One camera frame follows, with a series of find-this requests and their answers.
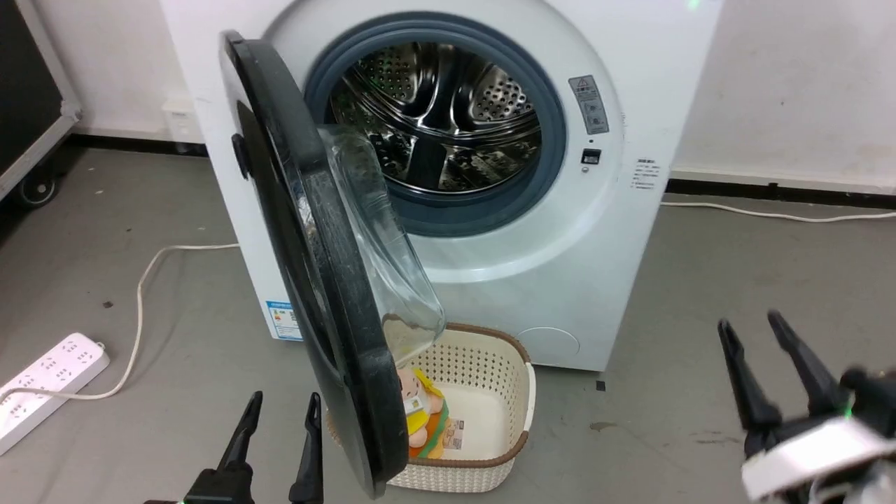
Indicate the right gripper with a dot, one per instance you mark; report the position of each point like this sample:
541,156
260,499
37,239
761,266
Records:
812,451

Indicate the white wall outlet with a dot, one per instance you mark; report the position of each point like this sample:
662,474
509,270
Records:
182,124

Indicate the blue energy label sticker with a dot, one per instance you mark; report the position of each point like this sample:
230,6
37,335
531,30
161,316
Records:
283,320

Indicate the cream perforated laundry basket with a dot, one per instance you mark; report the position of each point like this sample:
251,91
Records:
483,364

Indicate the black flight case metal edges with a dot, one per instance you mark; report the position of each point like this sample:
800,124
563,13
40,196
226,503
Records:
24,84

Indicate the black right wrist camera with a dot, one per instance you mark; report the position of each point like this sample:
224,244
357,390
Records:
875,399

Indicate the plush doll yellow clothes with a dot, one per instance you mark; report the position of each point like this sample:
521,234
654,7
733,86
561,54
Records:
418,406

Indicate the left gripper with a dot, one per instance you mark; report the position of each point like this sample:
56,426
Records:
220,488

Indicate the black door latch socket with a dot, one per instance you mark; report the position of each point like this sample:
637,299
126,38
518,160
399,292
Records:
591,156

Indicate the black caster wheel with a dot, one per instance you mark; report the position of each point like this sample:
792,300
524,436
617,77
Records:
36,190

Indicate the grey rubber door gasket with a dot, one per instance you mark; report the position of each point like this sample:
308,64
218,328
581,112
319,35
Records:
553,161

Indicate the grey warning sticker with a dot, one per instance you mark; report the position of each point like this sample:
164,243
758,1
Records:
589,105

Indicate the steel perforated washer drum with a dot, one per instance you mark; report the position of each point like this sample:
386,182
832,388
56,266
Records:
448,91

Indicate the white power strip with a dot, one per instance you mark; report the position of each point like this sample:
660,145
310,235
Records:
49,381

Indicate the white front-load washing machine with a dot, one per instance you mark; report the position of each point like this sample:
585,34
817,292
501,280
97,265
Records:
560,280

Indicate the orange green cloth toy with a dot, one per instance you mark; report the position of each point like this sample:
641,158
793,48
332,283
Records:
435,437

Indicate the black round glass washer door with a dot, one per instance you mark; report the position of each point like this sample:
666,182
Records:
336,294

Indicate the small printed text sticker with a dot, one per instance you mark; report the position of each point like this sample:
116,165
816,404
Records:
645,174

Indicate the round white filter cover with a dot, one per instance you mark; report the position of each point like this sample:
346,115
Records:
549,345

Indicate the small printed paper tag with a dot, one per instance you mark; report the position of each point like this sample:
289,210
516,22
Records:
453,434

